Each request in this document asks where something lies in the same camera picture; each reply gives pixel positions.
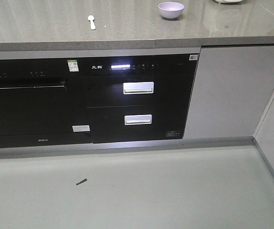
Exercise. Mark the mint green plastic spoon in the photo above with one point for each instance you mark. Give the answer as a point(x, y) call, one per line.
point(91, 18)

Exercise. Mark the black floor tape strip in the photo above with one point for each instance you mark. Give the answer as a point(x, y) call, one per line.
point(82, 181)

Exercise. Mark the silver drawer handle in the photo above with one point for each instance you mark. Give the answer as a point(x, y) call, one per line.
point(138, 88)
point(142, 119)

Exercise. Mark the lilac plastic bowl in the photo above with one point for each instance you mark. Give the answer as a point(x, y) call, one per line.
point(171, 10)

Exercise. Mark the white appliance on counter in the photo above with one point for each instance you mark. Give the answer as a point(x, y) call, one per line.
point(227, 1)

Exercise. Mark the silver upper drawer handle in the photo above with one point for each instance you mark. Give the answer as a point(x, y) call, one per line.
point(138, 88)

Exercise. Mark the black disinfection cabinet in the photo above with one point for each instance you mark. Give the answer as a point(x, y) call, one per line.
point(103, 77)

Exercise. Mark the silver lower drawer handle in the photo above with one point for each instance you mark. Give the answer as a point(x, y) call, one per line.
point(142, 119)

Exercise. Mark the grey cabinet door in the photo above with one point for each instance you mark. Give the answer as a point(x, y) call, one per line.
point(231, 89)

